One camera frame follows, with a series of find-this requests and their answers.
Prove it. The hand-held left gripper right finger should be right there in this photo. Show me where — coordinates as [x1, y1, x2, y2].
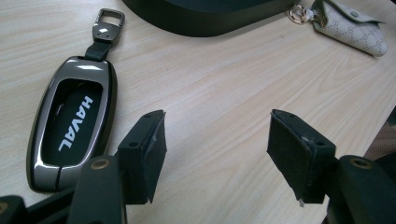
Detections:
[266, 108, 339, 205]

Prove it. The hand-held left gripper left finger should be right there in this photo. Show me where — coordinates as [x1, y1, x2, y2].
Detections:
[116, 109, 168, 206]

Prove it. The grey metal car key fob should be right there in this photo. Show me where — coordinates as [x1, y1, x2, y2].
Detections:
[25, 7, 126, 194]

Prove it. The white patterned key pouch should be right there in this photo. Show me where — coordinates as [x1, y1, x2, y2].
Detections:
[287, 0, 389, 58]

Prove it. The black tray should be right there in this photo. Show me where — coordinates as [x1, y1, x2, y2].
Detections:
[120, 0, 302, 38]

